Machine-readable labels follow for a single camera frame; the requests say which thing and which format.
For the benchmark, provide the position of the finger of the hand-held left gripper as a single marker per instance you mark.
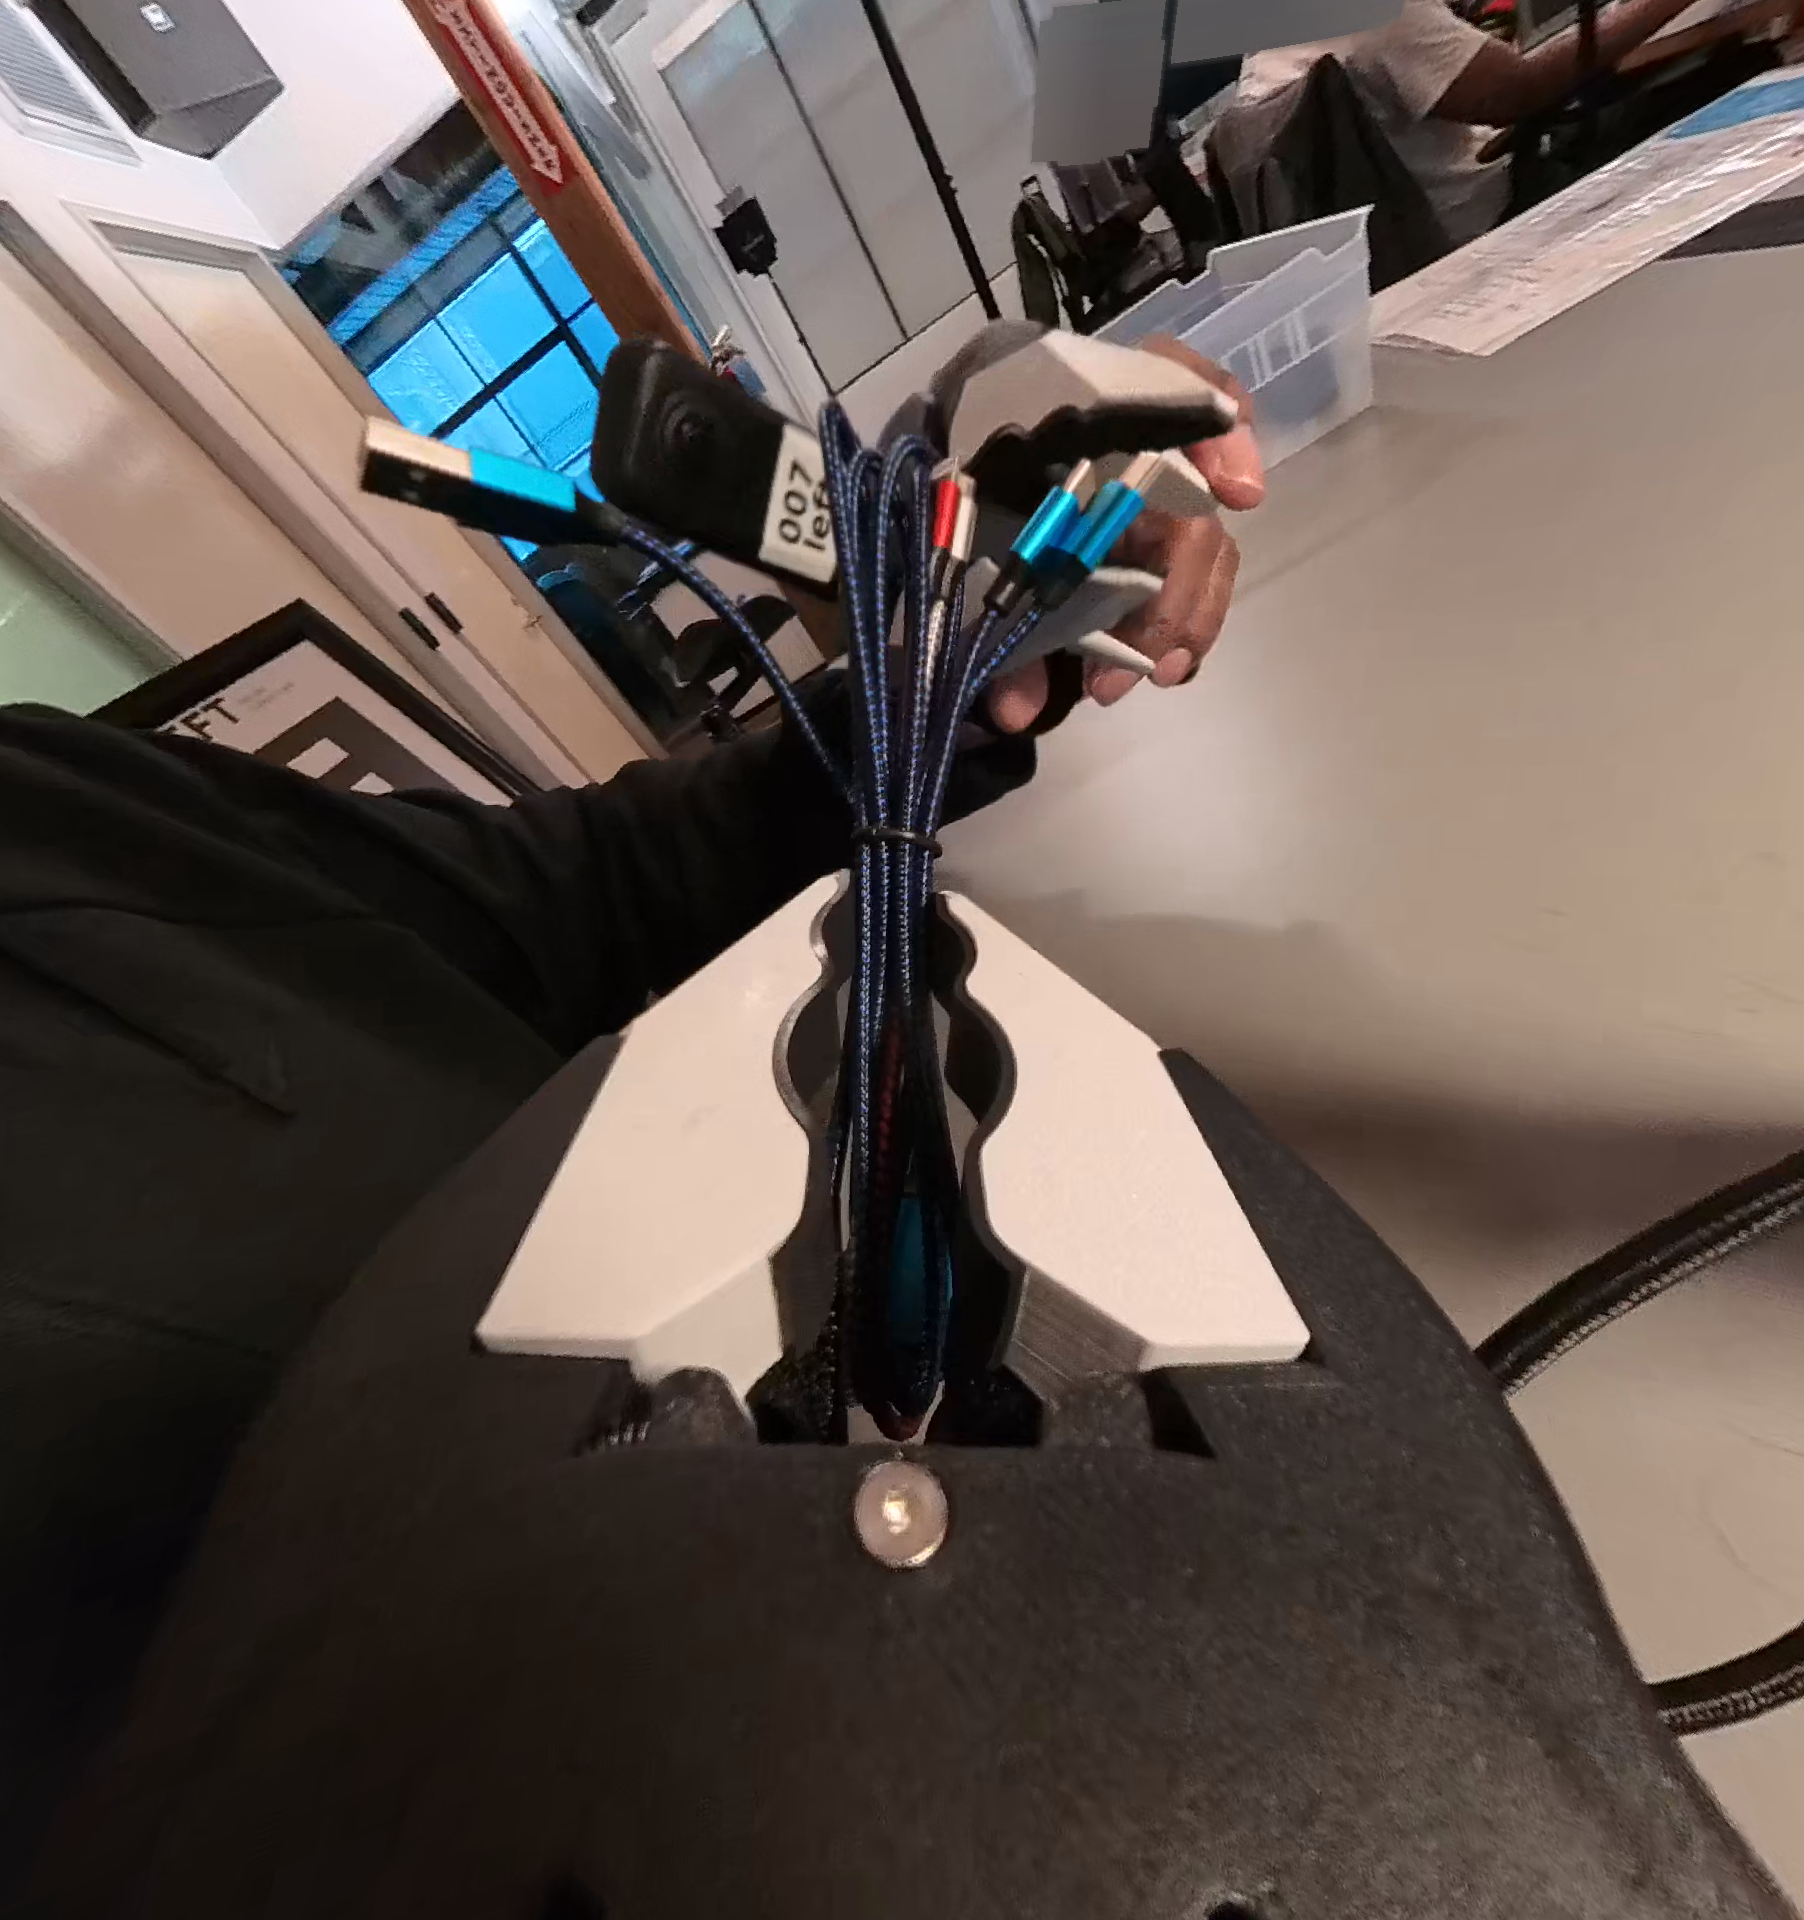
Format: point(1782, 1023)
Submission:
point(1142, 375)
point(1106, 616)

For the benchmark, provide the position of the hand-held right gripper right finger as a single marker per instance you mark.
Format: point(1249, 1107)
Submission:
point(1142, 1201)

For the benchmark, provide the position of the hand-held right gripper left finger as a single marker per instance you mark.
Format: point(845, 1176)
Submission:
point(661, 1185)

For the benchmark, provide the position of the clear plastic bin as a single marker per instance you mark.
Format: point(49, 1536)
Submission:
point(1292, 343)

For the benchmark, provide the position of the person's left forearm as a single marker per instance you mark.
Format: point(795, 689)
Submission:
point(692, 855)

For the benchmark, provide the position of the wooden beam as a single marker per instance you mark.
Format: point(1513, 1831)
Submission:
point(572, 165)

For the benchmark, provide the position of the black tripod pole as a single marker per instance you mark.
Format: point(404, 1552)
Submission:
point(933, 150)

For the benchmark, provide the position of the black framed sign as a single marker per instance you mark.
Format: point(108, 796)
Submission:
point(318, 734)

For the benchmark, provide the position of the printed paper sheet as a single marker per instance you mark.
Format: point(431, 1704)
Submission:
point(1593, 208)

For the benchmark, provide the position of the small black camera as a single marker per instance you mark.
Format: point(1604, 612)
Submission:
point(748, 232)

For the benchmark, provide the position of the black wall speaker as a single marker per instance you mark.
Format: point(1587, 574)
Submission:
point(168, 68)

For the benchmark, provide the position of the white wall vent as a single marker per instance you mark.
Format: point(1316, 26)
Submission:
point(33, 73)

